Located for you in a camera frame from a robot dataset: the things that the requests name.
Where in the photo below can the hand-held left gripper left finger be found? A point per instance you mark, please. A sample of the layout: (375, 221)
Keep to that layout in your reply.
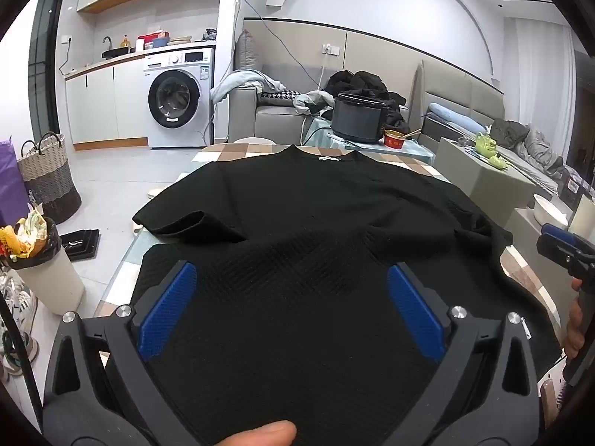
(167, 306)

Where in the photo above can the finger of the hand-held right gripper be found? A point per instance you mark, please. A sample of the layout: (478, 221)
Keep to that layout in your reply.
(555, 234)

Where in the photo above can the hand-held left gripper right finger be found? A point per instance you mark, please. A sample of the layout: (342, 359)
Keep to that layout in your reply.
(413, 306)

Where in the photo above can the black t-shirt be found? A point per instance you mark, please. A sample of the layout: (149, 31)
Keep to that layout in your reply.
(302, 241)

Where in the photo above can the person's right hand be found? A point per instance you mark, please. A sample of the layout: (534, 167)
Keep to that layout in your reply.
(575, 325)

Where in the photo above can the person's left hand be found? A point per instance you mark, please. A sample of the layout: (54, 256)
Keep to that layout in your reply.
(260, 434)

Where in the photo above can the white basin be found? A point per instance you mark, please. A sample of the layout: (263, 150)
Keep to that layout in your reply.
(548, 213)

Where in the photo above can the grey ottoman table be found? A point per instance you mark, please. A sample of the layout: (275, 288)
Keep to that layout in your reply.
(492, 181)

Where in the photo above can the black floor tray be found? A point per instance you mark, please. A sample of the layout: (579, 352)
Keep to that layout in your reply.
(81, 244)

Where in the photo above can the dark grey jacket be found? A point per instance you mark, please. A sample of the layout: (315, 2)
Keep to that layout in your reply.
(511, 132)

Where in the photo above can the green toy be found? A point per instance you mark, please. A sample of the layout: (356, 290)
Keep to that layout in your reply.
(486, 144)

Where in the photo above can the pale slipper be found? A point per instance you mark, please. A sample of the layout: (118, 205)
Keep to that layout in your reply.
(155, 192)

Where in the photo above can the white trash bin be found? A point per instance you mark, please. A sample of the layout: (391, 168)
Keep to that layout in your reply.
(51, 283)

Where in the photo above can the white sneaker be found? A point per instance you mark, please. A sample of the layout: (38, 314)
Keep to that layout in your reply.
(16, 302)

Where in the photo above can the blue pillow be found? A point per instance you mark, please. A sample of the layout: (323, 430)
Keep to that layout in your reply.
(455, 118)

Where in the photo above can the teal covered side table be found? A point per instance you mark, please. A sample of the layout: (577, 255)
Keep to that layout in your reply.
(418, 151)

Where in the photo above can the red cup with yellow lid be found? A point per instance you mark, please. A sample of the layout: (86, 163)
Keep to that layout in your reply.
(394, 141)

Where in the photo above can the woven laundry basket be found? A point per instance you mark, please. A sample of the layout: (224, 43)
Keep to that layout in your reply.
(51, 181)

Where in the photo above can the checkered tablecloth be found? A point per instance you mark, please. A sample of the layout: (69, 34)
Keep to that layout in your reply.
(241, 151)

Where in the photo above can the round white stool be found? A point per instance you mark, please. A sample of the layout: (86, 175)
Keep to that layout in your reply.
(253, 140)

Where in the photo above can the white washing machine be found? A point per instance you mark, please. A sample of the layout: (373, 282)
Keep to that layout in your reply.
(204, 121)

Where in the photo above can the purple bag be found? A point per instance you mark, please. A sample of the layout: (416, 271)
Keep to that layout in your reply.
(11, 186)

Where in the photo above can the grey sofa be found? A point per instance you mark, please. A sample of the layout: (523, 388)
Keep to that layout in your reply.
(274, 121)

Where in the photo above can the white kitchen base cabinet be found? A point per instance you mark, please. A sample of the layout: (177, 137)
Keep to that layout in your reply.
(102, 102)

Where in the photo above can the pale grey garment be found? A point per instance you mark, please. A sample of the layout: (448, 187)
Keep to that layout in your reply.
(311, 101)

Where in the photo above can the pile of black jackets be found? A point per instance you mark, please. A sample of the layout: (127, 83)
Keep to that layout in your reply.
(362, 81)

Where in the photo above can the light grey blanket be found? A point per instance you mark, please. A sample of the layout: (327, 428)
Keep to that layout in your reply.
(237, 81)

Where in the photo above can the houndstooth cushion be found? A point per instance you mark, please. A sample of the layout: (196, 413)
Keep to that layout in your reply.
(279, 96)

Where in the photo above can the red container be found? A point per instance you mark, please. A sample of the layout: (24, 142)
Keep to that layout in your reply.
(148, 42)

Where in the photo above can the grey pillow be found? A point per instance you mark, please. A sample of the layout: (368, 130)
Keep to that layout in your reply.
(248, 53)

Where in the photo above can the black faucet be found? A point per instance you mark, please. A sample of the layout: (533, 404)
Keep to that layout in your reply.
(108, 44)

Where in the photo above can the dark glass door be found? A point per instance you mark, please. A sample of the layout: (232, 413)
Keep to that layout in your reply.
(44, 55)

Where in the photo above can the white wall outlet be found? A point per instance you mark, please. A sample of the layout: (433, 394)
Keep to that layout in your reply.
(331, 49)

